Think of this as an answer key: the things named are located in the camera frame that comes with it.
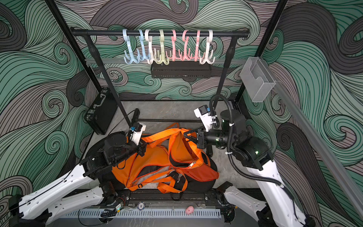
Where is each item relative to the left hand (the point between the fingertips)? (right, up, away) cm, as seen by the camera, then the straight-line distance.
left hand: (151, 135), depth 66 cm
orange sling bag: (+16, -11, +5) cm, 20 cm away
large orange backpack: (-2, -20, +13) cm, 24 cm away
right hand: (+16, +2, -12) cm, 20 cm away
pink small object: (+19, -38, +2) cm, 42 cm away
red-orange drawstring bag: (+26, -23, +10) cm, 36 cm away
